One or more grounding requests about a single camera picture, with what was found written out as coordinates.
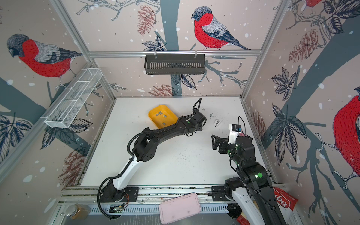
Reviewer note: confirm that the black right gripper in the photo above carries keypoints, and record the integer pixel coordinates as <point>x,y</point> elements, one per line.
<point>224,143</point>

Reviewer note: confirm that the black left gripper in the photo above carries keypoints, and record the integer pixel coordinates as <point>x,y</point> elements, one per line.
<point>200,127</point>

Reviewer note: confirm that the white mini stapler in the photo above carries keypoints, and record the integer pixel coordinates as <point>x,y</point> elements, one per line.
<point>217,123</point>

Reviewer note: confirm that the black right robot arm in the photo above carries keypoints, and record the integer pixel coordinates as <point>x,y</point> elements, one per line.
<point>252,189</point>

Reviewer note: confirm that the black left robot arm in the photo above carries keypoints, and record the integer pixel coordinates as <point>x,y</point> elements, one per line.
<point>142,148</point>

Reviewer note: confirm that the yellow plastic tray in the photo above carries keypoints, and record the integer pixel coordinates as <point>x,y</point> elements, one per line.
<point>162,116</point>

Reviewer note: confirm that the pink plastic lid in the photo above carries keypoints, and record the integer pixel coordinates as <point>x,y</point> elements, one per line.
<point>179,208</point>

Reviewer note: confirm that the red cassava chips bag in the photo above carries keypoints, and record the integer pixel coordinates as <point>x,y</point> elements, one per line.
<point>286,203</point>

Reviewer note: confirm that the glass spice jar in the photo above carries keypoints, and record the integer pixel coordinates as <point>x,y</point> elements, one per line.
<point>78,211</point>

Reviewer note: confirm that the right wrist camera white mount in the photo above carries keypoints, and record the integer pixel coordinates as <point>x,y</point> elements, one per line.
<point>235,131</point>

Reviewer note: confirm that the black hanging wire basket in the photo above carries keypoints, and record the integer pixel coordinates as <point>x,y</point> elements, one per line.
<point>175,64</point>

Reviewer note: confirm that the white mesh wall shelf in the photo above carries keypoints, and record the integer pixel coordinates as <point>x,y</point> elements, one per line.
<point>75,96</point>

